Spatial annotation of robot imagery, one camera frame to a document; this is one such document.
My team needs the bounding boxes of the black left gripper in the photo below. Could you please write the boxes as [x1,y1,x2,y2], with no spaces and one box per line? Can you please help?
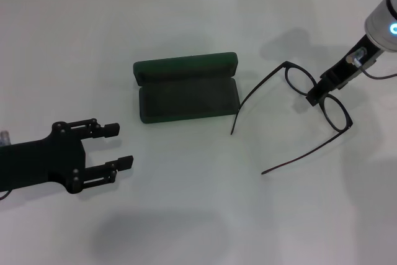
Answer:
[0,117,135,197]

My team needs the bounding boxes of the grey right gripper cable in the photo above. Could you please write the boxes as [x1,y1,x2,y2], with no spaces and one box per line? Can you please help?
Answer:
[346,47,397,80]

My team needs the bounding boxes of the green glasses case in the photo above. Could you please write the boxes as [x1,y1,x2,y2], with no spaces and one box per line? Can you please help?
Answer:
[132,51,241,125]

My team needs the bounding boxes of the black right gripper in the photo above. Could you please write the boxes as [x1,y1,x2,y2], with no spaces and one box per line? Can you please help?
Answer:
[306,35,381,106]

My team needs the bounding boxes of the black glasses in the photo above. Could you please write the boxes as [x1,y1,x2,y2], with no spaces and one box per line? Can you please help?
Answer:
[230,61,355,176]

